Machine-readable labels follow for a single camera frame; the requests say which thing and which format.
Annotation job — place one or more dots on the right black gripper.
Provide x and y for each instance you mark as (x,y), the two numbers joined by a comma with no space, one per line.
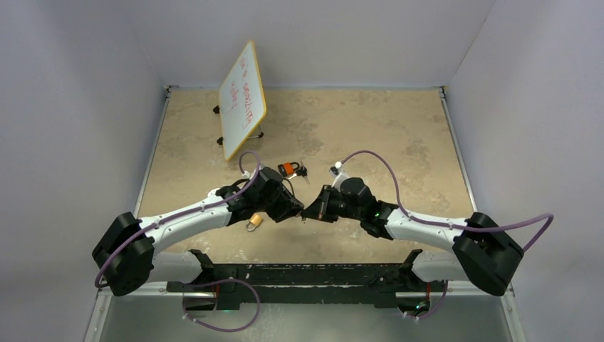
(320,209)

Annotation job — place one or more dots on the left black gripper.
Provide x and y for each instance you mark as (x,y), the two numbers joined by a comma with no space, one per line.
(285,208)

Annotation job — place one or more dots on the black cable padlock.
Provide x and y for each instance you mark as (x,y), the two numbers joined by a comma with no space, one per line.
(291,187)

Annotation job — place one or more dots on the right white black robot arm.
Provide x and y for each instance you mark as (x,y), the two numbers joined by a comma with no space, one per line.
(473,249)

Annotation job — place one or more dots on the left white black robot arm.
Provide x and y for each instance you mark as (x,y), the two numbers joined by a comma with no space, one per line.
(129,252)

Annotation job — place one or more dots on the brass padlock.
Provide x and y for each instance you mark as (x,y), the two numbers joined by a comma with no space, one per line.
(254,222)

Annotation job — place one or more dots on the orange black padlock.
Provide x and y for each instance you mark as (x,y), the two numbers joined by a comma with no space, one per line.
(287,169)

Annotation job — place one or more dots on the black keys bunch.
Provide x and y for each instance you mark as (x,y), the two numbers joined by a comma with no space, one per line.
(302,171)

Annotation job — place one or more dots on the yellow framed whiteboard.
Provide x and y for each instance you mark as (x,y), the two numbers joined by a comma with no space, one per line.
(241,101)

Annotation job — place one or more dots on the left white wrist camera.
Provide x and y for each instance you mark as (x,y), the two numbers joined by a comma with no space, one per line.
(248,175)

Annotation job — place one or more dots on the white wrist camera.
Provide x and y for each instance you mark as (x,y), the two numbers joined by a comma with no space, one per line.
(248,175)
(339,174)

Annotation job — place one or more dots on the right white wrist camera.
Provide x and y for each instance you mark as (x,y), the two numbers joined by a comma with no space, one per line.
(339,174)

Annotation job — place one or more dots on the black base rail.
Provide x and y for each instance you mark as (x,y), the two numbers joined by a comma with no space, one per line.
(383,286)

